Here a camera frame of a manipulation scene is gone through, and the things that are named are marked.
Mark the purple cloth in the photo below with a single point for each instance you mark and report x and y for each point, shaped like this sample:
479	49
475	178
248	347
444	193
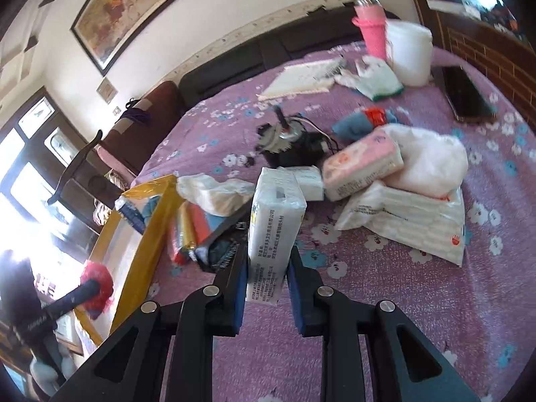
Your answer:
137	114

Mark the pink tissue pack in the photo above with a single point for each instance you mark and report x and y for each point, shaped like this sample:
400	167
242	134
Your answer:
360	163

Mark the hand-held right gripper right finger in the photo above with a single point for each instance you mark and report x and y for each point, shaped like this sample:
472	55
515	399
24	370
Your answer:
295	301

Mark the black electric motor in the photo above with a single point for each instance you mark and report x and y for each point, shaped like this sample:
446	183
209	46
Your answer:
289	146

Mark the white towel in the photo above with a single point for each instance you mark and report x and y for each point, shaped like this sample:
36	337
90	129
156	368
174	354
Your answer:
297	79

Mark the pink cup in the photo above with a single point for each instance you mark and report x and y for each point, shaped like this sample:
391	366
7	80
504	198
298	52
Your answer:
370	33

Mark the small white tissue pack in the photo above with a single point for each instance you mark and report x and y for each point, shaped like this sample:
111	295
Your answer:
310	182

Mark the black sofa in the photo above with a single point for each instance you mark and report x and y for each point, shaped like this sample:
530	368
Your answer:
234	63

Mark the maroon armchair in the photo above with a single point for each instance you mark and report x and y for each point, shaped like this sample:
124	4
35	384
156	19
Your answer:
159	109

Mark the wall switch plate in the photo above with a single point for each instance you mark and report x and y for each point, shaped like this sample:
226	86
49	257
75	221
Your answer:
106	90

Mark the black phone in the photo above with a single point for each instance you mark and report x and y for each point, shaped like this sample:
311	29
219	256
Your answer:
467	92

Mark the blue knitted sock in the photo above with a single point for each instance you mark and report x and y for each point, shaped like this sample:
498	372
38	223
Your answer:
349	127

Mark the wooden glazed door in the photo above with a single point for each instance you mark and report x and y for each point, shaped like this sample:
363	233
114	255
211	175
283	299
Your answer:
58	142

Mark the dark wooden chair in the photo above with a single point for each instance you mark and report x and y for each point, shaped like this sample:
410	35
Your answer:
79	159

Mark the framed painting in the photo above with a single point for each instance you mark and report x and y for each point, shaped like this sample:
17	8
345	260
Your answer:
138	4

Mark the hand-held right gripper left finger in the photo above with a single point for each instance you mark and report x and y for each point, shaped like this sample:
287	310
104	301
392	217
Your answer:
239	284

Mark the puffy white plastic bag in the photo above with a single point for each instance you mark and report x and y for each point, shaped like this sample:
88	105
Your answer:
431	159

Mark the white glove with green cuff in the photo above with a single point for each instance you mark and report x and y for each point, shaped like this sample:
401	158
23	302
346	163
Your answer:
383	86

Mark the black foil package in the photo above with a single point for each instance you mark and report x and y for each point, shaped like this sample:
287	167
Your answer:
217	251

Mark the brown wooden cabinet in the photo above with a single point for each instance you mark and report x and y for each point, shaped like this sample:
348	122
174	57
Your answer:
481	46

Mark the purple floral bedspread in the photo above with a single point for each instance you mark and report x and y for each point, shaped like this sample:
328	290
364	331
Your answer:
377	301

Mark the yellow-edged cardboard box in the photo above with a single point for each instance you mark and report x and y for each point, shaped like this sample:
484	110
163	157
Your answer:
146	251

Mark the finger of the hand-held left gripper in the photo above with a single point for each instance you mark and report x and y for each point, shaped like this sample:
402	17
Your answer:
75	297

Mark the red fluffy item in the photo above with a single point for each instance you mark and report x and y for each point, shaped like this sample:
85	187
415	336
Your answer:
102	278

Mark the white plastic bucket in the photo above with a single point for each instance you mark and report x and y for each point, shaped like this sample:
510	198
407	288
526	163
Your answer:
408	54

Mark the pack of coloured bag rolls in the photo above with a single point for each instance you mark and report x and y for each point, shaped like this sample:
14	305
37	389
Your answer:
186	234

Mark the person's left hand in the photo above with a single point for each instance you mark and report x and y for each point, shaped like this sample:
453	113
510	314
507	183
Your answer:
44	374

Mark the white striped plastic package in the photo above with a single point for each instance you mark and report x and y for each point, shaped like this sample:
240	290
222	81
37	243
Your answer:
410	217

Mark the white facial tissue pack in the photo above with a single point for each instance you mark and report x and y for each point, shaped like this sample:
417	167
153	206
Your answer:
272	226

